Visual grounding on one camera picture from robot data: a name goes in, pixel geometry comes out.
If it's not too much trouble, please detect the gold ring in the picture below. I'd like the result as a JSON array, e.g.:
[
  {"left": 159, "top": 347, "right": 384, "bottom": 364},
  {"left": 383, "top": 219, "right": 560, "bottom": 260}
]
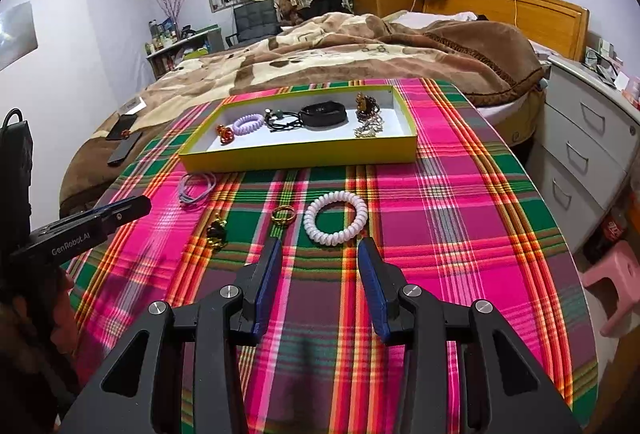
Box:
[{"left": 270, "top": 204, "right": 298, "bottom": 229}]

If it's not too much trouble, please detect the white spiral hair tie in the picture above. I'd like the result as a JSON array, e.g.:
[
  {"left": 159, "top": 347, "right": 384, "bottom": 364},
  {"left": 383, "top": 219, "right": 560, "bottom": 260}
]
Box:
[{"left": 302, "top": 189, "right": 369, "bottom": 247}]

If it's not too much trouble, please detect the grey cord bracelet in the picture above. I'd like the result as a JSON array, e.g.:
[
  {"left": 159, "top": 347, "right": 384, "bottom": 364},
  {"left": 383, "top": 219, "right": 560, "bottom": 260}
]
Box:
[{"left": 177, "top": 171, "right": 218, "bottom": 206}]

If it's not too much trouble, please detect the purple spiral hair tie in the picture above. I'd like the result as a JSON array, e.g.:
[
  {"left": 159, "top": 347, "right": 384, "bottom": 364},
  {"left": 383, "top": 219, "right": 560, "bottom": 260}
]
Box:
[{"left": 230, "top": 112, "right": 266, "bottom": 137}]

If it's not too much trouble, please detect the black hair tie with bead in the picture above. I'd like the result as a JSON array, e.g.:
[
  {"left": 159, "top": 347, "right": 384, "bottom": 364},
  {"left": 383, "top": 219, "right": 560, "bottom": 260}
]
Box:
[{"left": 262, "top": 107, "right": 305, "bottom": 133}]

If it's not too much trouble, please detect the dark beaded bracelet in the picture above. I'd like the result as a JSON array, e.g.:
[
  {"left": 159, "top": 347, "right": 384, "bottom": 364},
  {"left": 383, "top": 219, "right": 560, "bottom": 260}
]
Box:
[{"left": 354, "top": 92, "right": 382, "bottom": 122}]

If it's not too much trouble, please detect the black wristband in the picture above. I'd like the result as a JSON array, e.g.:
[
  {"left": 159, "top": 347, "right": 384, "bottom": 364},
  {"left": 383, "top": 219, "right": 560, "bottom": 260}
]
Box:
[{"left": 298, "top": 101, "right": 348, "bottom": 129}]

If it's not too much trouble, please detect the black smartphone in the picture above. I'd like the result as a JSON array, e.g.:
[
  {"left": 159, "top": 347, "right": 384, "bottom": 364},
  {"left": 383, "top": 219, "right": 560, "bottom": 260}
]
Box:
[{"left": 107, "top": 131, "right": 142, "bottom": 167}]

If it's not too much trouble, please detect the dark phone with red charm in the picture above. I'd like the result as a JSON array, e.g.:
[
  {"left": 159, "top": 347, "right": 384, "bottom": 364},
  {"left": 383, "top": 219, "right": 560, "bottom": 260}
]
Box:
[{"left": 105, "top": 115, "right": 138, "bottom": 141}]

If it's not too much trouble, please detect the pink plaid tablecloth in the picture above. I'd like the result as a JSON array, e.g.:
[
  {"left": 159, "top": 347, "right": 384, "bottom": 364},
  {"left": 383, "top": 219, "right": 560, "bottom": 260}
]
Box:
[{"left": 70, "top": 80, "right": 598, "bottom": 433}]

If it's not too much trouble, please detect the white paper card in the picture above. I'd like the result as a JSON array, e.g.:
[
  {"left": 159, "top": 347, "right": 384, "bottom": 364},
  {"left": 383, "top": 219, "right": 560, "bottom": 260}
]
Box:
[{"left": 117, "top": 96, "right": 146, "bottom": 116}]

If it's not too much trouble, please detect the yellow shallow box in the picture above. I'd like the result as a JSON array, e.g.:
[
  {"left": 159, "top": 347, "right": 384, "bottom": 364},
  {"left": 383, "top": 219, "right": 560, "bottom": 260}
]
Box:
[{"left": 179, "top": 83, "right": 418, "bottom": 173}]

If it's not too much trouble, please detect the white desk shelf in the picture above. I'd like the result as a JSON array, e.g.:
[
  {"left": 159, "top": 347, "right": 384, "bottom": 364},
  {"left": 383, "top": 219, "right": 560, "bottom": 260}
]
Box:
[{"left": 146, "top": 25, "right": 224, "bottom": 80}]

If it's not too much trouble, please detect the purple branch vase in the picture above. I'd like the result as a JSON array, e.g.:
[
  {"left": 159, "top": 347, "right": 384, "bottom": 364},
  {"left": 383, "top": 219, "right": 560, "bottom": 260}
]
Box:
[{"left": 152, "top": 0, "right": 196, "bottom": 40}]

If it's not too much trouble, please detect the pink plastic stool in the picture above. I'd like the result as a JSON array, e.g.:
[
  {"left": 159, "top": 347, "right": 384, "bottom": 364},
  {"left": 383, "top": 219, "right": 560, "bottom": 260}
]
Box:
[{"left": 580, "top": 240, "right": 639, "bottom": 336}]

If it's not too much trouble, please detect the brown patterned blanket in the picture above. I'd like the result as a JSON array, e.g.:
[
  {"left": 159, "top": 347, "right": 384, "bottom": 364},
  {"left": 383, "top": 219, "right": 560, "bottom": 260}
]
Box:
[{"left": 58, "top": 12, "right": 547, "bottom": 218}]

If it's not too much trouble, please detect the black office chair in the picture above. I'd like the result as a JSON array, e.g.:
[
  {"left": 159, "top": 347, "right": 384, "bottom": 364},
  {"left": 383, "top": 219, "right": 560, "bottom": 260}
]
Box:
[{"left": 226, "top": 0, "right": 282, "bottom": 49}]

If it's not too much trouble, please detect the white drawer nightstand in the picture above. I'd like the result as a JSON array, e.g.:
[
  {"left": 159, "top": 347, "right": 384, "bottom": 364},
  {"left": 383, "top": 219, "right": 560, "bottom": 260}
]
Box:
[{"left": 526, "top": 56, "right": 639, "bottom": 252}]

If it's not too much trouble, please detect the brown teddy bear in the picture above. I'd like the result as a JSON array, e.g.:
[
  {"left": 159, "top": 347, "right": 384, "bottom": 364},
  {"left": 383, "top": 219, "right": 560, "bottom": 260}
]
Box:
[{"left": 276, "top": 0, "right": 304, "bottom": 26}]

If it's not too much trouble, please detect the wooden headboard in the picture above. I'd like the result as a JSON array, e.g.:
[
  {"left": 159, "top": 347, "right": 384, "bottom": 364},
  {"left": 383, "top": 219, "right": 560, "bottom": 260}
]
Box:
[{"left": 419, "top": 0, "right": 589, "bottom": 62}]

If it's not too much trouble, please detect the silver wall poster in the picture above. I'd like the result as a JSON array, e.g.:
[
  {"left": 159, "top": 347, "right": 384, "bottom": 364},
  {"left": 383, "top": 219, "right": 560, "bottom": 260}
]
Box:
[{"left": 0, "top": 2, "right": 38, "bottom": 70}]

